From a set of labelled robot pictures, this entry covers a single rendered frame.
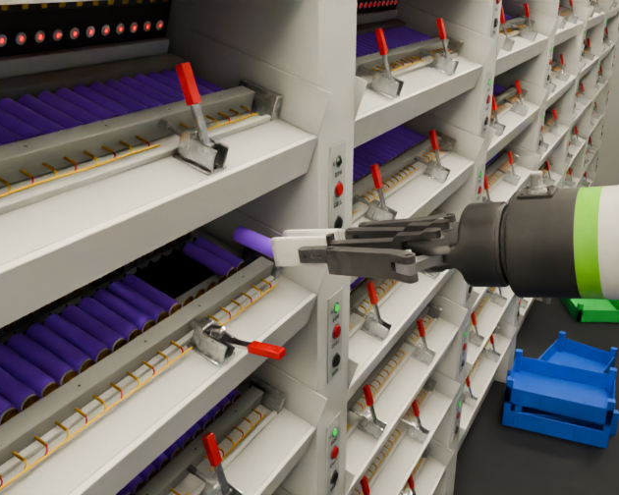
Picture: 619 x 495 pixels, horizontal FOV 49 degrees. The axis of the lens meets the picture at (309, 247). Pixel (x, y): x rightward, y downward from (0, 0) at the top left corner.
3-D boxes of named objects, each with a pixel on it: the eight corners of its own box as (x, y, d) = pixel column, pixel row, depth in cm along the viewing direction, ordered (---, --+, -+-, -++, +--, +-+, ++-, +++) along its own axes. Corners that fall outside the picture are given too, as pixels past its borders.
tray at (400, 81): (475, 86, 134) (503, 17, 128) (343, 154, 85) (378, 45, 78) (384, 49, 140) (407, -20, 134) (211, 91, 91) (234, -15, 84)
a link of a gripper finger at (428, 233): (447, 266, 63) (444, 272, 62) (334, 270, 67) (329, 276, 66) (442, 226, 62) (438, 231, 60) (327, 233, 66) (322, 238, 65)
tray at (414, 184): (466, 181, 142) (493, 119, 135) (340, 294, 92) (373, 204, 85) (380, 140, 148) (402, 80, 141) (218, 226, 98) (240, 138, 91)
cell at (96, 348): (57, 325, 65) (109, 359, 63) (41, 333, 63) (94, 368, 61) (59, 309, 64) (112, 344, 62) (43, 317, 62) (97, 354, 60)
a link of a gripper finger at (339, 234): (340, 230, 68) (344, 228, 69) (281, 231, 72) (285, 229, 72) (345, 258, 69) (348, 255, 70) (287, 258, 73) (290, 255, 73)
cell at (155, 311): (118, 292, 71) (166, 321, 69) (105, 299, 70) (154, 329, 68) (120, 277, 70) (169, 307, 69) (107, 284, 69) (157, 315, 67)
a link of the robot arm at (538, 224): (579, 326, 54) (593, 283, 62) (569, 184, 51) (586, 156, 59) (502, 323, 58) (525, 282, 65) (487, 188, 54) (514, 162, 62)
